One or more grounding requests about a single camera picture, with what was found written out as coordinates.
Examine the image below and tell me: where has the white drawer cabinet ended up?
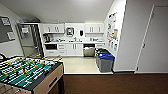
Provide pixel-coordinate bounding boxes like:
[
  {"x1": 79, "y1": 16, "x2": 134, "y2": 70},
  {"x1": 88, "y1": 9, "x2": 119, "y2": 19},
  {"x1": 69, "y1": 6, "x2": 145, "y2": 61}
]
[
  {"x1": 95, "y1": 42, "x2": 106, "y2": 49},
  {"x1": 57, "y1": 43, "x2": 66, "y2": 56}
]

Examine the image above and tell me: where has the grey bin with blue lid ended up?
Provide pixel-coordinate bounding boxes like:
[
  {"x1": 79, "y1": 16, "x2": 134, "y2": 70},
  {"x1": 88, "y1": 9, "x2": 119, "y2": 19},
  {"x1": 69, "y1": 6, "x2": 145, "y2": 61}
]
[{"x1": 97, "y1": 53, "x2": 116, "y2": 73}]

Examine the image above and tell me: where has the black coffee maker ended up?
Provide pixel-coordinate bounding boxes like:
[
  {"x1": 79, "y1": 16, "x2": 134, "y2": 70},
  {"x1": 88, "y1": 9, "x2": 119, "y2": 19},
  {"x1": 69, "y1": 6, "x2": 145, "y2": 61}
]
[{"x1": 42, "y1": 33, "x2": 52, "y2": 43}]

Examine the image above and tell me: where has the stainless steel refrigerator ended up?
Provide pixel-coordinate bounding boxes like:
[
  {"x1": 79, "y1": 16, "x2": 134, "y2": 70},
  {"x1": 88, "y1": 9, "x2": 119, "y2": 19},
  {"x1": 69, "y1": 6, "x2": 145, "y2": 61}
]
[{"x1": 16, "y1": 22, "x2": 44, "y2": 58}]

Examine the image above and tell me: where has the foosball table with green field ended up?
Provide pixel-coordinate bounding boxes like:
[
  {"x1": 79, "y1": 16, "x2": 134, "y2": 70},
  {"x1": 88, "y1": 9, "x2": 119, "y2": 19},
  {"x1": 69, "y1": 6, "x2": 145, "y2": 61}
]
[{"x1": 0, "y1": 55, "x2": 65, "y2": 94}]

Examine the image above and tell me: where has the white room door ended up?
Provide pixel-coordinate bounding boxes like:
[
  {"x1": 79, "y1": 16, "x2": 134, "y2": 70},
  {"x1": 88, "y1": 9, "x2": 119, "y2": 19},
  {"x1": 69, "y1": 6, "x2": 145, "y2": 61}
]
[{"x1": 135, "y1": 3, "x2": 168, "y2": 74}]

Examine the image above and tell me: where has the large printed wall poster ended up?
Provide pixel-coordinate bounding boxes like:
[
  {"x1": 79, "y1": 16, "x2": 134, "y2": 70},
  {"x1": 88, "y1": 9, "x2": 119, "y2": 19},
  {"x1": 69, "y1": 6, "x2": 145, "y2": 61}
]
[{"x1": 106, "y1": 11, "x2": 119, "y2": 51}]

